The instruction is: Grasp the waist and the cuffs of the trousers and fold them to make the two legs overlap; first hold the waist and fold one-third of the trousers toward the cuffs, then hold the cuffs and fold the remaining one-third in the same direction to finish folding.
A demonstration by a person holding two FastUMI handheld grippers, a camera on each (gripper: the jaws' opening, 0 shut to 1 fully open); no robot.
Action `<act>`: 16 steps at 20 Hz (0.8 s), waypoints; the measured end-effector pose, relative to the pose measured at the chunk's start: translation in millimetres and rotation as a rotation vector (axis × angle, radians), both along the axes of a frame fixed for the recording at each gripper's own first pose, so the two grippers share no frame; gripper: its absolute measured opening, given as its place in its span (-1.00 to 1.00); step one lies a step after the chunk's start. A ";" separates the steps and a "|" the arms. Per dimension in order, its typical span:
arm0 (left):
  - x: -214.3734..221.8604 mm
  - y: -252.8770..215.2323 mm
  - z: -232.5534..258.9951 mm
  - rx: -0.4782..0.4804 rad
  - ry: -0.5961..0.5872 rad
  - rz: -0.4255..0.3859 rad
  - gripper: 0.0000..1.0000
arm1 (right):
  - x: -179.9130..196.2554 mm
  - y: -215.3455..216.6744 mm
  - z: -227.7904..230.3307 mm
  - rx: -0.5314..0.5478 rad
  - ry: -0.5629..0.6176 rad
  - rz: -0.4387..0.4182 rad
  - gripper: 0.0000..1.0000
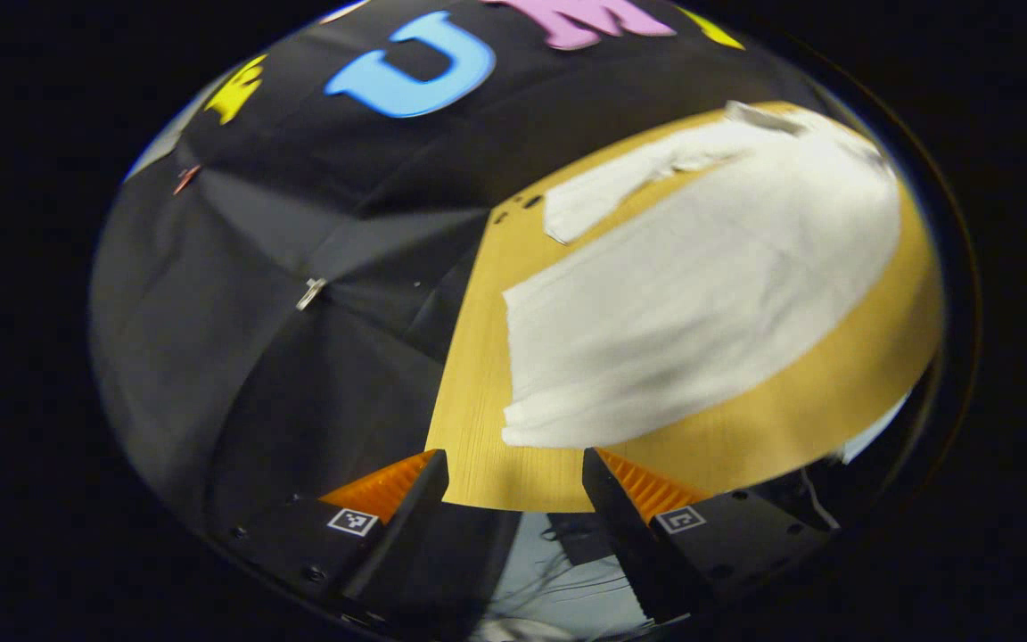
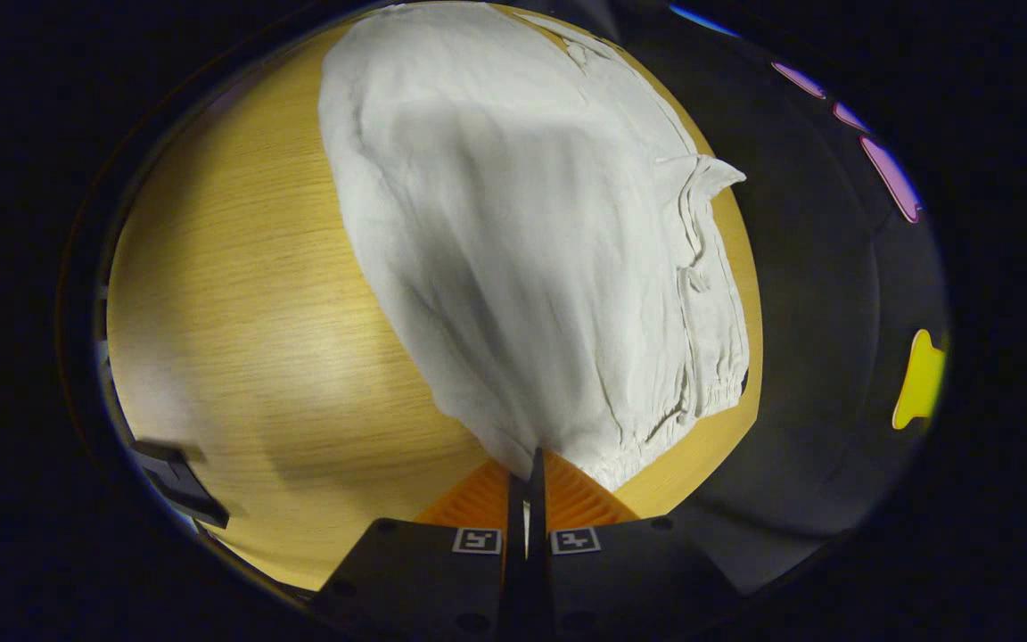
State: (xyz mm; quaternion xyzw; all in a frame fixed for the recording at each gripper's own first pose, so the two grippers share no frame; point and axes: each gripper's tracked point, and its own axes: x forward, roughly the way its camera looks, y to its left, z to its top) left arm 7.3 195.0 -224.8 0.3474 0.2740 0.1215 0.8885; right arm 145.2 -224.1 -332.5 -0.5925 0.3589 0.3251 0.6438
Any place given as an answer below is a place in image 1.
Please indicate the white clip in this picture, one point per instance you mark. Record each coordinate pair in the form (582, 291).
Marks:
(309, 292)

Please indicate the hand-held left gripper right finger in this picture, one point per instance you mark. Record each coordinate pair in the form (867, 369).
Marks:
(612, 522)

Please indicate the black backdrop cloth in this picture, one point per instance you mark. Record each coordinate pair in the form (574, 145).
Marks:
(299, 223)

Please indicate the white jeans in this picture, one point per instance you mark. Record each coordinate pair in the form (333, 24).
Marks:
(701, 294)

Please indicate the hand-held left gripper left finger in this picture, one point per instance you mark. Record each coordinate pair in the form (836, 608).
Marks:
(406, 526)

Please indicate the red clip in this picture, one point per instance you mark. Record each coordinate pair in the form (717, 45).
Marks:
(185, 176)

